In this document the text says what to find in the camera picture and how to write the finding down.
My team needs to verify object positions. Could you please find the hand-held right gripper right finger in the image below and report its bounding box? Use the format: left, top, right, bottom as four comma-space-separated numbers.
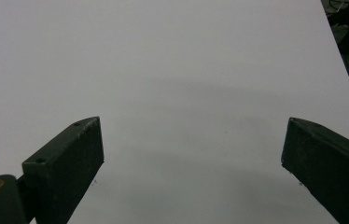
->
280, 117, 349, 224

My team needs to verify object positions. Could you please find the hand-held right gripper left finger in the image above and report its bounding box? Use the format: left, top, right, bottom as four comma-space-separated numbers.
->
18, 116, 105, 224

